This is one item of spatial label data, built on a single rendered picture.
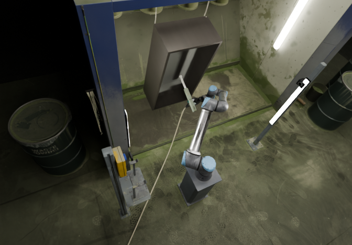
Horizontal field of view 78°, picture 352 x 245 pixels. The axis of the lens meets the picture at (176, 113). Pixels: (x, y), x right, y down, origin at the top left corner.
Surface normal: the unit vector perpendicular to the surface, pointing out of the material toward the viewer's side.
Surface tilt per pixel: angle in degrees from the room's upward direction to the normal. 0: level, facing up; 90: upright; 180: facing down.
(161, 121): 0
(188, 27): 12
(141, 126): 0
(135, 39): 57
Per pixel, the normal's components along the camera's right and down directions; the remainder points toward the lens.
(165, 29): 0.21, -0.43
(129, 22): 0.43, 0.32
